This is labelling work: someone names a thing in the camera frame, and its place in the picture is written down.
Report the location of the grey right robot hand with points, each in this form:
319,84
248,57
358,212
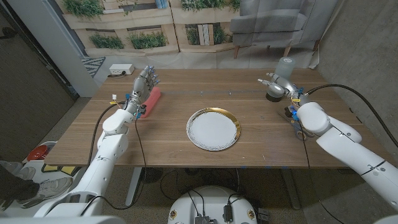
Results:
286,87

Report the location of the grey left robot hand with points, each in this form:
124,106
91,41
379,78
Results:
141,90

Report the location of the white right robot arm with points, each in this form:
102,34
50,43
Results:
351,149

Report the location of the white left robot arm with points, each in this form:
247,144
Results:
102,168

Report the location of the gold rimmed paper plate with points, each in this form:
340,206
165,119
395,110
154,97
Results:
213,130

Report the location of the red sponge block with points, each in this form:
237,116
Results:
151,101

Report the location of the white power strip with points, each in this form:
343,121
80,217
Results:
121,69

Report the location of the printed room backdrop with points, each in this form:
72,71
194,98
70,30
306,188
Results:
199,37

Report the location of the white table leg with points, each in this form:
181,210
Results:
133,186

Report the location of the grey table leg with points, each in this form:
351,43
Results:
290,189

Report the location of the red bowl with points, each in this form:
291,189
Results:
37,153

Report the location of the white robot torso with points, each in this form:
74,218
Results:
213,202

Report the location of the black adapter on torso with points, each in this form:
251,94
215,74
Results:
228,213

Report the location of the dark trousered person leg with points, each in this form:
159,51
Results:
15,186

